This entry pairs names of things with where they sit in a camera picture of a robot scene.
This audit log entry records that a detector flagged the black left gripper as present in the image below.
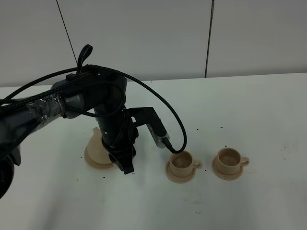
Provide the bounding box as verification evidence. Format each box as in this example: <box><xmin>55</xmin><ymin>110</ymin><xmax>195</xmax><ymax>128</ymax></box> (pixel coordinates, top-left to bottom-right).
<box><xmin>97</xmin><ymin>107</ymin><xmax>138</xmax><ymax>174</ymax></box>

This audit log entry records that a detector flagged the tan saucer near teapot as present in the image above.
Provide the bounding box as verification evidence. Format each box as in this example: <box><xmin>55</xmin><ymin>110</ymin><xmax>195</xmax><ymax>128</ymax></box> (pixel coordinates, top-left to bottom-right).
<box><xmin>165</xmin><ymin>161</ymin><xmax>196</xmax><ymax>184</ymax></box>

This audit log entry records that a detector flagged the tan teacup far side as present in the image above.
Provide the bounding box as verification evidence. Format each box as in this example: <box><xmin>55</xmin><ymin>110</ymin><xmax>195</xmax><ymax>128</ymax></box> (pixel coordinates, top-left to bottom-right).
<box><xmin>215</xmin><ymin>148</ymin><xmax>250</xmax><ymax>175</ymax></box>

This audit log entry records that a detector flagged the tan teacup near teapot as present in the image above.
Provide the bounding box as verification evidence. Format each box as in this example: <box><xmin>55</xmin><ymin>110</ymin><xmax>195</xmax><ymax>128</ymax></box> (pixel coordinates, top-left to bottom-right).
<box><xmin>169</xmin><ymin>151</ymin><xmax>202</xmax><ymax>177</ymax></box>

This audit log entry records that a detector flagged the tan saucer far side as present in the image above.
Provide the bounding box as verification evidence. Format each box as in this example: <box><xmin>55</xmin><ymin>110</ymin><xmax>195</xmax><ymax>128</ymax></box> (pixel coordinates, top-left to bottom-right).
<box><xmin>212</xmin><ymin>157</ymin><xmax>244</xmax><ymax>181</ymax></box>

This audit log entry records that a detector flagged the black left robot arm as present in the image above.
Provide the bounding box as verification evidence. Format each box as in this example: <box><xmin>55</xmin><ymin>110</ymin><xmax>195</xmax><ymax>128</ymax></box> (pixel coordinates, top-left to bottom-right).
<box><xmin>0</xmin><ymin>65</ymin><xmax>138</xmax><ymax>195</ymax></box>

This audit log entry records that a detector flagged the black braided cable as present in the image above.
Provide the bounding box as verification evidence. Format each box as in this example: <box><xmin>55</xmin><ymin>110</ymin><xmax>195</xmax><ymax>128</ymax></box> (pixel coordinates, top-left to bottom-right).
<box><xmin>0</xmin><ymin>44</ymin><xmax>188</xmax><ymax>154</ymax></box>

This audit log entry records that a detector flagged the tan ceramic teapot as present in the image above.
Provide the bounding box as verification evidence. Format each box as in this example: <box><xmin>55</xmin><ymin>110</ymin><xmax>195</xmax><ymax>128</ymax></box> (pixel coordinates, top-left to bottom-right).
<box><xmin>87</xmin><ymin>127</ymin><xmax>111</xmax><ymax>164</ymax></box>

